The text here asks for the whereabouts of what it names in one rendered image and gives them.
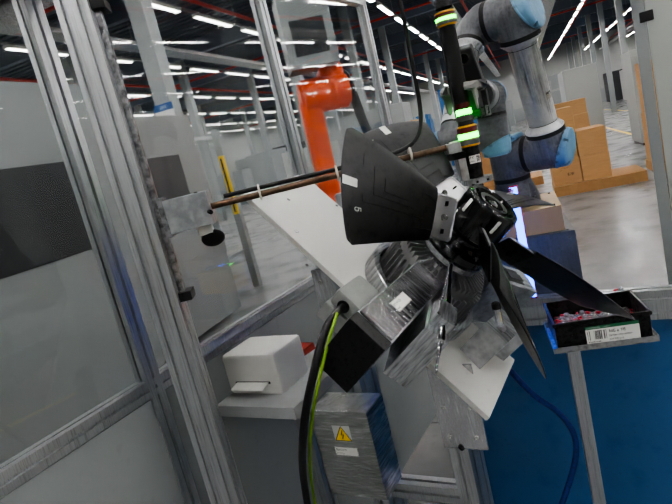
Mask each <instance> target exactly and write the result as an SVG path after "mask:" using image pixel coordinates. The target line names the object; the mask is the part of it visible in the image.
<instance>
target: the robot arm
mask: <svg viewBox="0 0 672 504"><path fill-rule="evenodd" d="M544 14H545V11H544V7H543V4H542V1H541V0H486V1H483V2H480V3H478V4H476V5H475V6H473V7H472V8H471V9H470V10H469V11H468V12H467V13H466V14H465V16H464V17H463V18H462V20H461V22H460V23H459V25H458V27H457V29H456V32H457V37H458V42H459V48H460V53H461V58H462V63H463V68H464V74H465V79H466V82H463V89H464V90H466V89H467V90H468V95H469V100H470V104H471V110H472V115H473V120H476V118H477V123H476V124H477V128H478V133H479V139H480V144H479V150H480V152H482V153H483V157H484V158H489V159H490V163H491V168H492V173H493V178H494V183H495V191H503V192H509V189H508V187H509V186H514V185H517V186H518V192H519V194H520V195H525V196H529V197H533V198H537V199H540V200H541V197H540V193H539V191H538V189H537V188H536V186H535V184H534V182H533V181H532V179H531V174H530V172H531V171H538V170H545V169H552V168H556V169H557V168H559V167H564V166H568V165H570V164H571V163H572V161H573V159H574V156H575V150H576V137H575V132H574V130H573V128H572V127H566V126H565V123H564V120H562V119H560V118H558V117H557V114H556V110H555V106H554V102H553V98H552V94H551V90H550V87H549V83H548V79H547V75H546V71H545V67H544V63H543V59H542V55H541V52H540V48H539V44H538V38H539V36H540V35H541V27H542V26H543V25H544V24H545V15H544ZM496 41H499V45H500V48H501V49H503V50H505V51H507V53H508V56H509V60H510V63H511V67H512V70H513V74H514V77H515V81H516V84H517V88H518V92H519V95H520V99H521V102H522V106H523V109H524V113H525V116H526V120H527V123H528V128H527V130H526V131H525V136H523V135H524V134H523V132H521V131H520V132H516V133H513V134H510V131H509V125H508V119H507V113H506V104H505V101H506V98H507V91H506V88H505V87H504V85H503V84H501V83H500V82H498V81H496V80H487V79H484V77H483V74H482V71H481V68H480V65H479V58H480V57H481V56H482V55H483V53H484V48H485V46H486V45H487V44H489V43H493V42H496ZM440 97H441V98H442V99H443V101H444V110H443V115H442V121H441V127H440V131H436V132H434V135H435V136H436V138H437V140H438V141H439V143H440V145H441V146H442V145H445V144H449V143H450V142H453V141H459V139H458V134H457V128H458V122H457V117H456V114H454V110H453V105H452V100H451V95H450V90H449V85H448V87H445V88H443V89H441V90H440Z"/></svg>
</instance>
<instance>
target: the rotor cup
mask: <svg viewBox="0 0 672 504"><path fill-rule="evenodd" d="M471 198H472V199H473V201H472V202H471V203H470V205H469V206H468V207H467V208H466V209H465V211H463V210H462V208H463V207H464V206H465V205H466V203H467V202H468V201H469V200H470V199H471ZM489 200H492V201H495V202H496V204H497V205H498V207H494V206H493V205H492V204H491V203H490V202H489ZM517 220H518V219H517V215H516V213H515V211H514V210H513V208H512V207H511V206H510V205H509V204H508V203H507V202H506V201H505V200H504V199H503V198H502V197H500V196H499V195H498V194H496V193H495V192H494V191H492V190H490V189H489V188H487V187H485V186H482V185H479V184H472V185H471V186H469V187H468V189H467V190H466V191H465V192H464V193H463V195H462V196H461V197H460V198H459V200H458V201H457V208H456V214H455V220H454V225H453V231H452V237H451V240H450V241H449V242H445V241H441V240H437V239H433V238H431V239H432V240H433V242H434V243H435V245H436V246H437V247H438V248H439V249H440V250H441V251H442V252H443V253H444V254H445V255H446V256H447V257H448V258H449V259H451V260H452V261H454V262H455V263H457V264H458V265H460V266H462V267H464V268H466V269H469V270H473V271H480V270H482V269H483V268H482V266H481V264H480V259H478V258H477V251H480V245H479V227H480V226H481V227H482V228H484V229H485V231H486V233H487V235H488V237H489V239H490V240H491V242H493V244H494V246H496V245H497V244H498V243H499V242H500V240H501V239H502V238H503V237H504V236H505V235H506V234H507V233H508V232H509V231H510V230H511V228H512V227H513V226H514V225H515V224H516V222H517ZM498 222H501V224H500V226H499V227H498V228H497V229H496V230H495V231H494V232H493V233H492V234H491V233H489V232H490V231H491V230H492V229H493V227H494V226H495V225H496V224H497V223H498Z"/></svg>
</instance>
